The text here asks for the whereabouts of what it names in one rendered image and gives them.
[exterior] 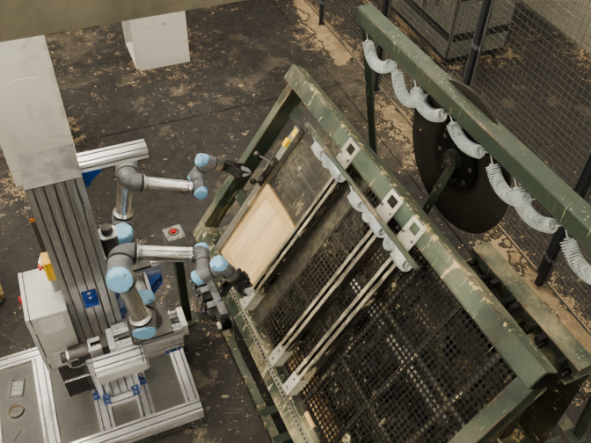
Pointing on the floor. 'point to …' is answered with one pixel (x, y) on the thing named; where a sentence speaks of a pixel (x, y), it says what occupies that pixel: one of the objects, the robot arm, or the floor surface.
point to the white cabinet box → (157, 40)
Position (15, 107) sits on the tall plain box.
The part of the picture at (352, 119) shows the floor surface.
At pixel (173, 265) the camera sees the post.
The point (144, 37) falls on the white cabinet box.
